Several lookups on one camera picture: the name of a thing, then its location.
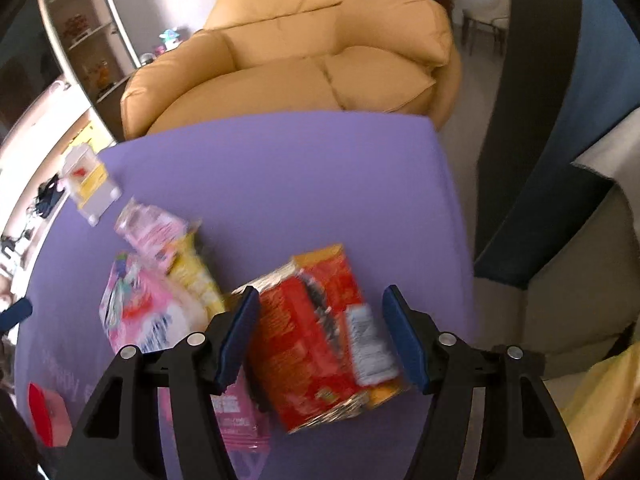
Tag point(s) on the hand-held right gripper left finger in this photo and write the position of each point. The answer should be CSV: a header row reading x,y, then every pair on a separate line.
x,y
235,345

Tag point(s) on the small red box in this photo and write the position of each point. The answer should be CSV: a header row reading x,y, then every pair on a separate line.
x,y
47,412

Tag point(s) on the black partition post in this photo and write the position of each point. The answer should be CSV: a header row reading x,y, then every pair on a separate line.
x,y
535,85

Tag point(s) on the dark blue object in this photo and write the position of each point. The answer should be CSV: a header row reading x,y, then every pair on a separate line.
x,y
17,312

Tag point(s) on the purple tablecloth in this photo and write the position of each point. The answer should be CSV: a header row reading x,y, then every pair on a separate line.
x,y
300,185

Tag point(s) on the white box yellow label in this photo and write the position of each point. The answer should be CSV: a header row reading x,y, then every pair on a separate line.
x,y
92,185

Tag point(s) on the pale yellow plastic bag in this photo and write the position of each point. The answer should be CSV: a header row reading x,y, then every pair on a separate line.
x,y
605,410

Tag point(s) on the white wall shelf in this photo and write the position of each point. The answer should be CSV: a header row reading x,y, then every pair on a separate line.
x,y
85,25

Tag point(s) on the red snack packet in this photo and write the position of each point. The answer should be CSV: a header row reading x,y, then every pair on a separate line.
x,y
310,340

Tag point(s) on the white dining chair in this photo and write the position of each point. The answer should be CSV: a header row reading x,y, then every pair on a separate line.
x,y
487,15

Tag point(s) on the teal toy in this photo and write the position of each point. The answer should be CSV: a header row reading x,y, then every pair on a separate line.
x,y
170,36

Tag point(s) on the yellow leather sofa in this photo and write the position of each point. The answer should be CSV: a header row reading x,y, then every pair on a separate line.
x,y
310,50

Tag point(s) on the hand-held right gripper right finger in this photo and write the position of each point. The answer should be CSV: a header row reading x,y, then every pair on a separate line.
x,y
405,345

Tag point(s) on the yellow snack packet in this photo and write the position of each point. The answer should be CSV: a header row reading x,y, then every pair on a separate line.
x,y
197,275

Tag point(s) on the flat pink packet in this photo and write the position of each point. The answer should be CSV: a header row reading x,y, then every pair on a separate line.
x,y
240,420

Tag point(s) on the pink white snack packet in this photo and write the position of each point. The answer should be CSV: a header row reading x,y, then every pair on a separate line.
x,y
150,310

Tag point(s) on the clear pink packet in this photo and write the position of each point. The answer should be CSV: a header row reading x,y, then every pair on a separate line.
x,y
150,230

